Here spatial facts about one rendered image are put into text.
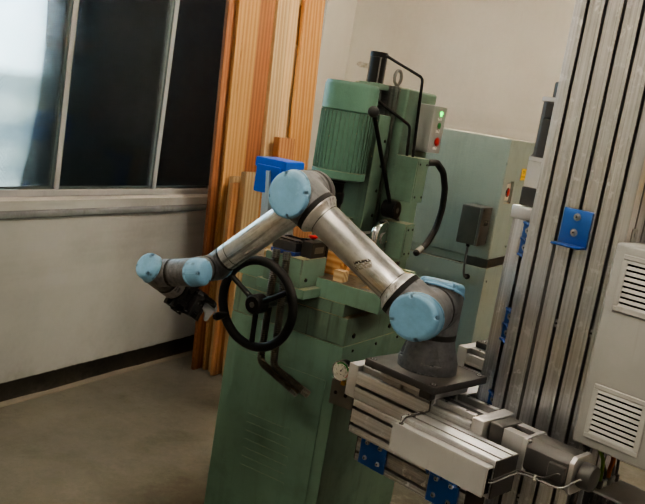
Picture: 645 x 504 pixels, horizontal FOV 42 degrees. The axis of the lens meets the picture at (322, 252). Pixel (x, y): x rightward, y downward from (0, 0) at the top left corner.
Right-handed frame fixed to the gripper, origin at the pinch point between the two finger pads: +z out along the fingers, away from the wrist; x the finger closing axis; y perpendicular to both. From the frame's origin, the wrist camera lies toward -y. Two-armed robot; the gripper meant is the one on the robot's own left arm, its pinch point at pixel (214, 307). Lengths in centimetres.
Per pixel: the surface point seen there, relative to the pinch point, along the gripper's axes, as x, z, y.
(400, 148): 22, 24, -77
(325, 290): 23.4, 15.8, -19.6
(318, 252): 19.7, 8.7, -28.5
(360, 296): 35.8, 15.1, -20.8
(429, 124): 27, 26, -89
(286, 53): -120, 114, -167
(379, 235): 25, 31, -47
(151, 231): -125, 93, -43
